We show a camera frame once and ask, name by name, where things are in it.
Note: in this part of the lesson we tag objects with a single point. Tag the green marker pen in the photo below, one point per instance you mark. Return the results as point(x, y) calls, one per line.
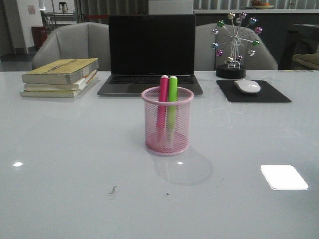
point(172, 97)

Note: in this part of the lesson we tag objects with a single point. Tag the yellow top book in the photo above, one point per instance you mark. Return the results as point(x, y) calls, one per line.
point(63, 71)

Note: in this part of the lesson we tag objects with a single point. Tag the black mouse pad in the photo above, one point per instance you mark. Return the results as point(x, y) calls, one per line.
point(267, 94)

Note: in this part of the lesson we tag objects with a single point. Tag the grey open laptop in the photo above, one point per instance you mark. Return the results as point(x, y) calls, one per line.
point(145, 47)

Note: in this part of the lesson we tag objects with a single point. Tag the grey upholstered chair right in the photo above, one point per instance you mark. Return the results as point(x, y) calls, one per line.
point(264, 54)

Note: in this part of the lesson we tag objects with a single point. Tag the grey upholstered chair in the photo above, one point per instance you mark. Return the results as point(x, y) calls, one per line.
point(81, 40)
point(264, 54)

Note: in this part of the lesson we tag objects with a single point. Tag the fruit bowl on counter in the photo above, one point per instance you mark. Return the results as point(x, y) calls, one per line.
point(259, 4)

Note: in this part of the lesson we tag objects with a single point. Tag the red barrier belt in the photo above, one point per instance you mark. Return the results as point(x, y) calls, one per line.
point(94, 18)

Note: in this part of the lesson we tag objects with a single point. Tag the pink mesh pen holder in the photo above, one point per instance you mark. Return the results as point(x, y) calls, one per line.
point(156, 138)

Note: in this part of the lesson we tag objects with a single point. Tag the metal ferris wheel desk toy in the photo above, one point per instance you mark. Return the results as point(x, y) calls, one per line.
point(233, 68)

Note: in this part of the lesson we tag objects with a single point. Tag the white middle book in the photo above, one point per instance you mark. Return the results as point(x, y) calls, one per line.
point(77, 86)

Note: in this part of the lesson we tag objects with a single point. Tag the yellow-spined bottom book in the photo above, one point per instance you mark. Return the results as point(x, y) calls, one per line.
point(50, 94)

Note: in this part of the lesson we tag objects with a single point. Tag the white computer mouse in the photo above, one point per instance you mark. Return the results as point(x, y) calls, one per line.
point(247, 86)

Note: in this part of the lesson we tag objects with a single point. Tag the red waste bin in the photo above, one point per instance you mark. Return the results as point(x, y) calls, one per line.
point(39, 34)

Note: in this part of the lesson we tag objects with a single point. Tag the grey upholstered chair left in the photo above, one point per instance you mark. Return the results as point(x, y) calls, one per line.
point(81, 40)

